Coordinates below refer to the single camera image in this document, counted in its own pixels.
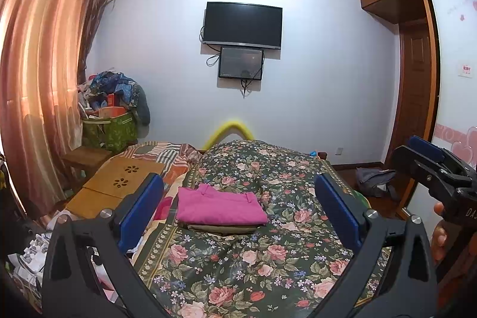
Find pile of clothes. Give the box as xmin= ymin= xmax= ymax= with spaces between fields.
xmin=78 ymin=70 xmax=151 ymax=125

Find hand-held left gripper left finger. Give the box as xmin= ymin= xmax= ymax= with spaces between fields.
xmin=43 ymin=173 xmax=172 ymax=318

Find wooden stool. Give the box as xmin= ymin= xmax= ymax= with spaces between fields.
xmin=61 ymin=146 xmax=112 ymax=188

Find grey backpack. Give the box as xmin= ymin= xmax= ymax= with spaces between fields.
xmin=354 ymin=167 xmax=399 ymax=199

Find person's right hand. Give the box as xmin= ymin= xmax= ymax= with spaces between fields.
xmin=431 ymin=202 xmax=450 ymax=263

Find pink pants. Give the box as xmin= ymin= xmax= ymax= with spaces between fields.
xmin=176 ymin=184 xmax=269 ymax=225

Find white printed cloth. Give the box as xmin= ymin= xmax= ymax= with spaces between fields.
xmin=18 ymin=232 xmax=53 ymax=274

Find olive pants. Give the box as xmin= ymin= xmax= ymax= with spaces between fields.
xmin=178 ymin=221 xmax=259 ymax=237

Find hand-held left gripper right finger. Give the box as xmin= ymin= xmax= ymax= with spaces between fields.
xmin=309 ymin=174 xmax=437 ymax=318

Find yellow hoop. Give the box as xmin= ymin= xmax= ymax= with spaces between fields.
xmin=203 ymin=119 xmax=256 ymax=151

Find green storage bag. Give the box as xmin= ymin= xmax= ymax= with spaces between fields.
xmin=82 ymin=111 xmax=138 ymax=153

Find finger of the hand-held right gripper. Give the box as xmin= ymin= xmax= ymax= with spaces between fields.
xmin=408 ymin=135 xmax=470 ymax=175
xmin=391 ymin=145 xmax=466 ymax=199

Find wooden room door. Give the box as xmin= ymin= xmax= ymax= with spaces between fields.
xmin=385 ymin=22 xmax=435 ymax=218

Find black wall television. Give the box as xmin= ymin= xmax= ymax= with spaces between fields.
xmin=202 ymin=1 xmax=283 ymax=50

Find striped patterned blanket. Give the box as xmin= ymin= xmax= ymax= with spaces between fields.
xmin=112 ymin=141 xmax=205 ymax=225

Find pink brown curtain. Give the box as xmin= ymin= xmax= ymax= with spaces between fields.
xmin=0 ymin=0 xmax=120 ymax=218

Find small black wall monitor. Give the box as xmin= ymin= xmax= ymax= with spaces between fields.
xmin=218 ymin=47 xmax=265 ymax=81

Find white sliding wardrobe door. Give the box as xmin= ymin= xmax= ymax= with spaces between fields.
xmin=408 ymin=0 xmax=477 ymax=225

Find wooden folding table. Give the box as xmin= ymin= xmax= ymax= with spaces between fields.
xmin=65 ymin=154 xmax=166 ymax=220

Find dark floral blanket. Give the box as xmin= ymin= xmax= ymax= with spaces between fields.
xmin=128 ymin=139 xmax=396 ymax=318

